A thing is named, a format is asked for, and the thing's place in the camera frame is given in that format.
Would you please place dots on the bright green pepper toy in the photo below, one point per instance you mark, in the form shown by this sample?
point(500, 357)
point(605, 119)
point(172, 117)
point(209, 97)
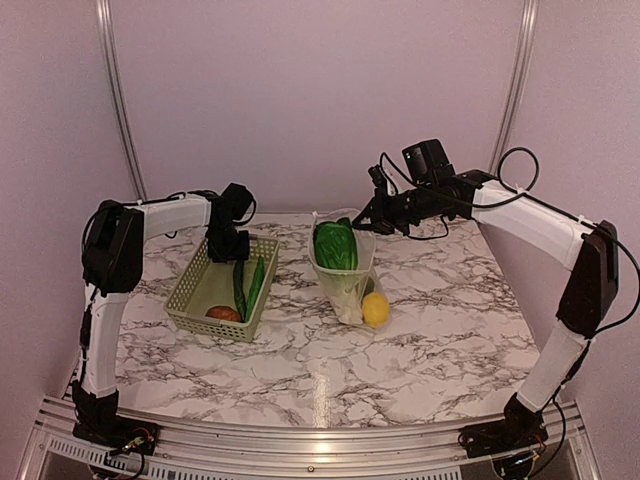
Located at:
point(256, 285)

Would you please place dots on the front aluminium rail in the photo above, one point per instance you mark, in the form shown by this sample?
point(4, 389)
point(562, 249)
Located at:
point(191, 449)

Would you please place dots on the right aluminium frame post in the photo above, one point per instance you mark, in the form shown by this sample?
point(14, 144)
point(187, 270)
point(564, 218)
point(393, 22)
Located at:
point(517, 83)

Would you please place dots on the yellow lemon toy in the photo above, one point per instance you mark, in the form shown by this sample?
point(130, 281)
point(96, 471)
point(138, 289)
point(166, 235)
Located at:
point(375, 309)

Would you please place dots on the brown orange round toy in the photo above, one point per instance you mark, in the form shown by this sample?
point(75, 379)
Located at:
point(224, 313)

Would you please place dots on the dark green cucumber toy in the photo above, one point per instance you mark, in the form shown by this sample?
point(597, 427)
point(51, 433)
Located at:
point(238, 289)

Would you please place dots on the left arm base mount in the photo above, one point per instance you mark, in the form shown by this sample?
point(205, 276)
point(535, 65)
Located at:
point(117, 435)

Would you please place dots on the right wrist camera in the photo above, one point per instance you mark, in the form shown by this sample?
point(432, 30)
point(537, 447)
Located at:
point(427, 162)

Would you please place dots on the aluminium frame post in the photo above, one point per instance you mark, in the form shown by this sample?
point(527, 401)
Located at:
point(517, 83)
point(109, 49)

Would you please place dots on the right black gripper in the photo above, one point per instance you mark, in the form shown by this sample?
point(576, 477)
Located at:
point(382, 220)

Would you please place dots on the green perforated plastic basket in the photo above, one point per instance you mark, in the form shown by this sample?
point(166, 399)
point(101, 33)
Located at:
point(205, 284)

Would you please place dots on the left aluminium frame post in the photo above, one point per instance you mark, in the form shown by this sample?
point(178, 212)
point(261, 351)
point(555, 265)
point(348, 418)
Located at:
point(109, 49)

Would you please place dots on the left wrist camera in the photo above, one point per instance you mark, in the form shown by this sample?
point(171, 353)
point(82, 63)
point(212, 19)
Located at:
point(238, 204)

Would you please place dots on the green bok choy toy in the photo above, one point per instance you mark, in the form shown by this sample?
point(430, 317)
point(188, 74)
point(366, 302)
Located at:
point(336, 259)

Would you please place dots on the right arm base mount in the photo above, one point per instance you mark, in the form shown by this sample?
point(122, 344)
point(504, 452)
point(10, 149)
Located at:
point(519, 428)

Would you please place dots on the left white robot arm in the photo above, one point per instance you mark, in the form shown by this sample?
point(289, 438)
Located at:
point(112, 259)

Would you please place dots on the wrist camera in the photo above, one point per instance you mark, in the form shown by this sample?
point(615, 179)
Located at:
point(238, 204)
point(427, 162)

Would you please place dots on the clear zip top bag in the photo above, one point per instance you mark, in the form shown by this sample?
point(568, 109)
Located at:
point(366, 243)

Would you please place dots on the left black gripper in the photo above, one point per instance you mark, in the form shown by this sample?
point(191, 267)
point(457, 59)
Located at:
point(241, 252)

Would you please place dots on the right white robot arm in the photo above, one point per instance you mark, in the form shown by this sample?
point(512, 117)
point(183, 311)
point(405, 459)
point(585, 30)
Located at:
point(583, 256)

